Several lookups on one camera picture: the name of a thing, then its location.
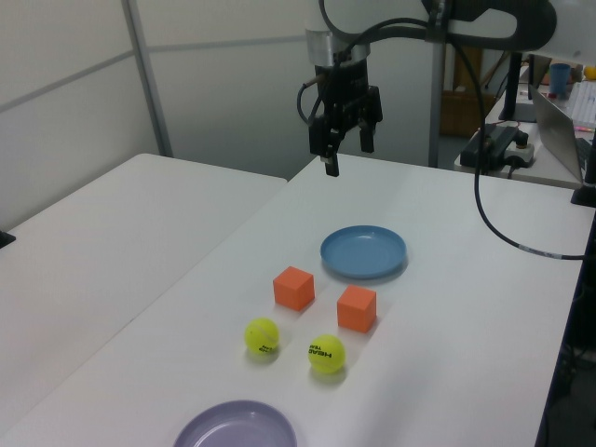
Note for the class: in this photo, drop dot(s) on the purple plastic plate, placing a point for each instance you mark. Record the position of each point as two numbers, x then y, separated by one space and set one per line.
237 426

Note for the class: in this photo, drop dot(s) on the upright wooden board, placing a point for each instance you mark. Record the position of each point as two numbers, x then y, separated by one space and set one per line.
461 70

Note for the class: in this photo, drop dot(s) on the small brown cardboard box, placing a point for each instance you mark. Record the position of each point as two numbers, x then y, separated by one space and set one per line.
577 70

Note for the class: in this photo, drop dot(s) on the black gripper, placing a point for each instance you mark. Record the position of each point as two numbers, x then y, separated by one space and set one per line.
342 81

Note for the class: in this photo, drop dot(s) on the white keyboard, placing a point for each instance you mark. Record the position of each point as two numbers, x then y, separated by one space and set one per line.
584 102

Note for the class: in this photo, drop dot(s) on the orange foam cube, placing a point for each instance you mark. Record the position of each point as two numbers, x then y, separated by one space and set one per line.
356 309
293 288

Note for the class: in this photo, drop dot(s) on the blue plastic plate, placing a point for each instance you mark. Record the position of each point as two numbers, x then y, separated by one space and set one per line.
363 251

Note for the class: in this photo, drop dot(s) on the blue cup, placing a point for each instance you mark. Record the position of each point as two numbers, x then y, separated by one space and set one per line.
559 80

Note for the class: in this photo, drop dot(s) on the silver laptop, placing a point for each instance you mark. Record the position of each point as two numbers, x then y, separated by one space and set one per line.
554 130

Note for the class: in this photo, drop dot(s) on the yellow round object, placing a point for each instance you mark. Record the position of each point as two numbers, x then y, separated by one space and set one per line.
590 73

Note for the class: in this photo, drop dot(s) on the large brown cardboard box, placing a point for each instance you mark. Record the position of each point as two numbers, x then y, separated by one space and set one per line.
461 114

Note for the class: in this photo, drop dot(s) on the black control box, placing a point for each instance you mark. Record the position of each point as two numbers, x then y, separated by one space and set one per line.
489 144

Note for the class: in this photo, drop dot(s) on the yellow tennis ball HEAD print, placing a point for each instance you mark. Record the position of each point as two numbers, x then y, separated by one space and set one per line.
327 354

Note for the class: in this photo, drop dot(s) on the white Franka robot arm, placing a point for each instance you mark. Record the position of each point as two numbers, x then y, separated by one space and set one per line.
317 18

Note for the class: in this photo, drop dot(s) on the plain yellow tennis ball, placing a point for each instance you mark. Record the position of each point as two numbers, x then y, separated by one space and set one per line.
261 337

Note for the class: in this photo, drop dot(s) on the white emergency stop button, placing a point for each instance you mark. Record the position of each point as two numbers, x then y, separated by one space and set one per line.
521 151

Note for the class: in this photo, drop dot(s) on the black monitor with stand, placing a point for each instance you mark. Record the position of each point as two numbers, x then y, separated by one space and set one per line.
513 88

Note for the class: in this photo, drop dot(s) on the black stand post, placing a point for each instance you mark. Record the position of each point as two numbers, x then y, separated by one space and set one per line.
587 193

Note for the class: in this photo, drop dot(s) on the grey partition post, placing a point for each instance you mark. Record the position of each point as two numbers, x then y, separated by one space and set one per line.
440 102
149 84

